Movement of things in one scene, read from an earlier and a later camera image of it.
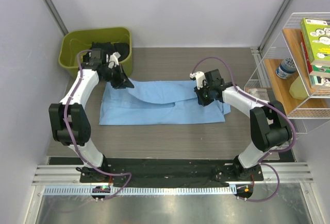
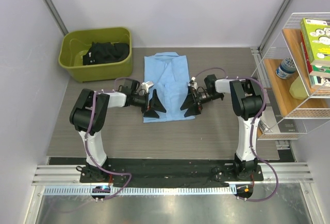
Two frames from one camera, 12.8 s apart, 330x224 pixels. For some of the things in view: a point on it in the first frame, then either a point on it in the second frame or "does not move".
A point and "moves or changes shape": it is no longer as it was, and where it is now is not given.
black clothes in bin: [109, 48] does not move
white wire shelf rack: [294, 71] does not move
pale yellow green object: [298, 90] does not move
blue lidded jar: [286, 68] does not move
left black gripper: [123, 81] to [154, 104]
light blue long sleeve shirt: [149, 102] moves or changes shape
